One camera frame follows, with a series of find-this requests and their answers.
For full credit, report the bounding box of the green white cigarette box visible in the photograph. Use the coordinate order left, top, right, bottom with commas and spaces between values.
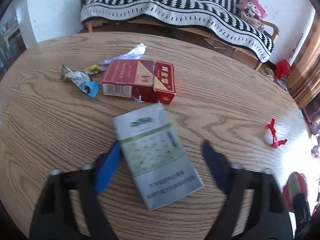
113, 103, 204, 210

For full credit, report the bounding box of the red green toy ball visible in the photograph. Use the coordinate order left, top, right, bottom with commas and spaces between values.
283, 172, 308, 212

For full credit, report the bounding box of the red cigarette carton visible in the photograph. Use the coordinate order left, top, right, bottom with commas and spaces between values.
101, 59, 176, 105

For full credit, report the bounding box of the red ribbon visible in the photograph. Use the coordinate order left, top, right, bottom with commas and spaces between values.
264, 118, 287, 148

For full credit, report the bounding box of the white cabinet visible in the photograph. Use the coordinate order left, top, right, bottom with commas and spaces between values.
16, 0, 84, 49

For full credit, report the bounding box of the pink cartoon pillow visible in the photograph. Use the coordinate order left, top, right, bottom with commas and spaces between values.
236, 0, 267, 32

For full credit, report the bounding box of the long white green wrapper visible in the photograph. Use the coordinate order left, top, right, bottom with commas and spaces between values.
85, 43, 147, 76

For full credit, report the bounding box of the small candy wrapper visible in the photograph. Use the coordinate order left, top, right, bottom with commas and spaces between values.
60, 64, 100, 98

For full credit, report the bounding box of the red bag on floor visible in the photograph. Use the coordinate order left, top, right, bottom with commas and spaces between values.
275, 60, 291, 80

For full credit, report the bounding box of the brown curtain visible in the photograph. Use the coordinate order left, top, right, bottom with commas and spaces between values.
285, 14, 319, 109

